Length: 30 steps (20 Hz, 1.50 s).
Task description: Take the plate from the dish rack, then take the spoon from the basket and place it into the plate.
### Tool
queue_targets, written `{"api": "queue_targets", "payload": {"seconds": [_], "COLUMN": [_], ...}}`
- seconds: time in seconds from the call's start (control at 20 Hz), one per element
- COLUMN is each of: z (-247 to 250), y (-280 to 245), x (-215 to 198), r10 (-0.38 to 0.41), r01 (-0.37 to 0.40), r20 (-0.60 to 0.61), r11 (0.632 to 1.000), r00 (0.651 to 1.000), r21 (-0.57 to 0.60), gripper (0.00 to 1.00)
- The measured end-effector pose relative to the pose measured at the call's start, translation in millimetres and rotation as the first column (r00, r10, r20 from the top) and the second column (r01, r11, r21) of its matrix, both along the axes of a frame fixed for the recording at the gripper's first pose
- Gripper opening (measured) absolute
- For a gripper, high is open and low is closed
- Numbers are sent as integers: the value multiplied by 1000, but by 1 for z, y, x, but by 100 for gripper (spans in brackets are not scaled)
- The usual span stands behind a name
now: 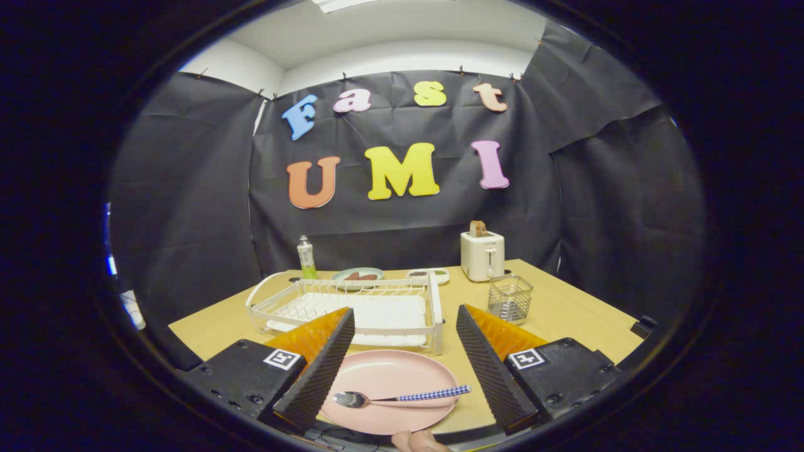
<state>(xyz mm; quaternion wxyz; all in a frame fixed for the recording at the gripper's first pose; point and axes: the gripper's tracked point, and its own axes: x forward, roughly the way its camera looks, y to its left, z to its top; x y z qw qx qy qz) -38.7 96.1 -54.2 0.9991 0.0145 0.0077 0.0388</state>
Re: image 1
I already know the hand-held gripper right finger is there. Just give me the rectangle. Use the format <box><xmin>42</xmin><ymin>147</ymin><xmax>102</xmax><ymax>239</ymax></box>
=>
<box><xmin>456</xmin><ymin>304</ymin><xmax>622</xmax><ymax>436</ymax></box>

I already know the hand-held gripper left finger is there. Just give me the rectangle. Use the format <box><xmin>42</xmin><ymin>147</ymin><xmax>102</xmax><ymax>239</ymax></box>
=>
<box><xmin>178</xmin><ymin>307</ymin><xmax>356</xmax><ymax>434</ymax></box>

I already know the spoon with blue checkered handle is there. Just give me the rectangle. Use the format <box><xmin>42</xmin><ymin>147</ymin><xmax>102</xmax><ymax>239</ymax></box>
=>
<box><xmin>332</xmin><ymin>385</ymin><xmax>472</xmax><ymax>409</ymax></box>

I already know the pink plate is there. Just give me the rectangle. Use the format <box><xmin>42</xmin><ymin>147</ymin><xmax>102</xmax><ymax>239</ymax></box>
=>
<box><xmin>317</xmin><ymin>350</ymin><xmax>460</xmax><ymax>436</ymax></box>

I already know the metal wire basket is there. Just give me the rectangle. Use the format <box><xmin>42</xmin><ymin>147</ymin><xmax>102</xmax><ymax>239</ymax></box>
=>
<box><xmin>487</xmin><ymin>274</ymin><xmax>534</xmax><ymax>326</ymax></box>

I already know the white dish rack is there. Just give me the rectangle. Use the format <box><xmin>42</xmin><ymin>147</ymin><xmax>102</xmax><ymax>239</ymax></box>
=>
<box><xmin>245</xmin><ymin>271</ymin><xmax>444</xmax><ymax>356</ymax></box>

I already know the pale green plate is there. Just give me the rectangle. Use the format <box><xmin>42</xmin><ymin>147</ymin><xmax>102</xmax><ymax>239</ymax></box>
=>
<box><xmin>332</xmin><ymin>267</ymin><xmax>385</xmax><ymax>293</ymax></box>

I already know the white two-compartment dish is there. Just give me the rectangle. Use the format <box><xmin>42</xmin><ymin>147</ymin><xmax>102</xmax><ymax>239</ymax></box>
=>
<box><xmin>405</xmin><ymin>268</ymin><xmax>450</xmax><ymax>286</ymax></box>

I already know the green dish soap bottle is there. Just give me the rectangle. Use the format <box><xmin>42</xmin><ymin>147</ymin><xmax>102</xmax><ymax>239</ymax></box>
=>
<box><xmin>297</xmin><ymin>235</ymin><xmax>318</xmax><ymax>280</ymax></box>

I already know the cream toaster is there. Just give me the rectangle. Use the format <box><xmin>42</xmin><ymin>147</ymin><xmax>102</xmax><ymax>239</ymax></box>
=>
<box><xmin>460</xmin><ymin>230</ymin><xmax>506</xmax><ymax>283</ymax></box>

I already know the black backdrop cloth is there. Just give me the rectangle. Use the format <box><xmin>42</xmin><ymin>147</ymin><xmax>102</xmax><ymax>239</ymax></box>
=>
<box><xmin>108</xmin><ymin>19</ymin><xmax>707</xmax><ymax>371</ymax></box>

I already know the ceiling light panel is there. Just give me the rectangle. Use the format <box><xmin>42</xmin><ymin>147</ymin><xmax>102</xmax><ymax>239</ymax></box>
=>
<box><xmin>312</xmin><ymin>0</ymin><xmax>384</xmax><ymax>13</ymax></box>

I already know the black cable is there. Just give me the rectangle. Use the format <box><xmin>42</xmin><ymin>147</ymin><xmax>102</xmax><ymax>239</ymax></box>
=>
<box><xmin>311</xmin><ymin>426</ymin><xmax>381</xmax><ymax>451</ymax></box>

